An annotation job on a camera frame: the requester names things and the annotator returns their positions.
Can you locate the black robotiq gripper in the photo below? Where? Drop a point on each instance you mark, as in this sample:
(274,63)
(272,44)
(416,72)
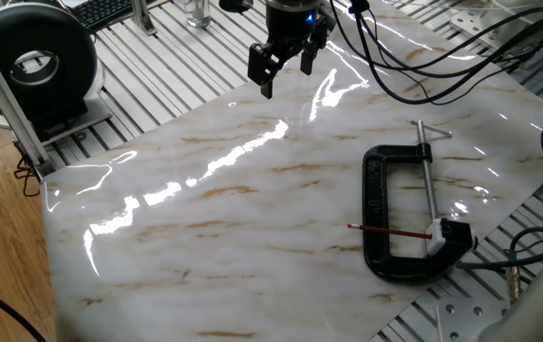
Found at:
(290,24)

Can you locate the red pencil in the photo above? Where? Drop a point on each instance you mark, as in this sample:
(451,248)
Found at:
(390,231)

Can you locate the white and black pencil sharpener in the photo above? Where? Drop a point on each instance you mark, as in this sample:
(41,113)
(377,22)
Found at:
(436,237)

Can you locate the black round knob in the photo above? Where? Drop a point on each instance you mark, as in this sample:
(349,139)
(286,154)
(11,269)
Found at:
(236,5)

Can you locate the clear drinking glass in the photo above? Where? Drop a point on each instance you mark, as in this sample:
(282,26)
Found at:
(198,14)

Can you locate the black metal c-clamp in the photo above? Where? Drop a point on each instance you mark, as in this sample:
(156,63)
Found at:
(376,199)

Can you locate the glossy marble pattern sheet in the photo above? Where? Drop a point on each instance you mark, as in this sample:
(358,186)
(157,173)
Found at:
(252,237)

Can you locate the black keyboard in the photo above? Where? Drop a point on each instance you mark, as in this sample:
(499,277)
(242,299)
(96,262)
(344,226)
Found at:
(105,12)

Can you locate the silver perforated mounting plate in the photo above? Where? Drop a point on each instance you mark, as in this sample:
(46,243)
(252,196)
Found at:
(478,26)

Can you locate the small aluminium bracket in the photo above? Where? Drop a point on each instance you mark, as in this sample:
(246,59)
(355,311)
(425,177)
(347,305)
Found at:
(143,21)

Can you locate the aluminium frame post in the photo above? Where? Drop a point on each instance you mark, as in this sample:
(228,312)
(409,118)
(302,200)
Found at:
(10,109)

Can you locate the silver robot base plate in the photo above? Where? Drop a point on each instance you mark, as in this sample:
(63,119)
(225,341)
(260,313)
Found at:
(471,318)

